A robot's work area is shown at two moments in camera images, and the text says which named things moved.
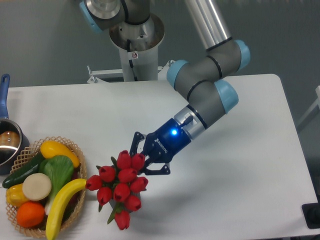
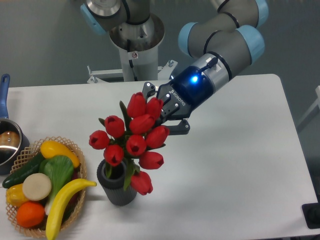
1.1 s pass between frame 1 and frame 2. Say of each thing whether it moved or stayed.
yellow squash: stayed
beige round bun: stayed
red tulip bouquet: moved
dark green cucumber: stayed
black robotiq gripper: moved
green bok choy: stayed
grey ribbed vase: moved
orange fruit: stayed
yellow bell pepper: stayed
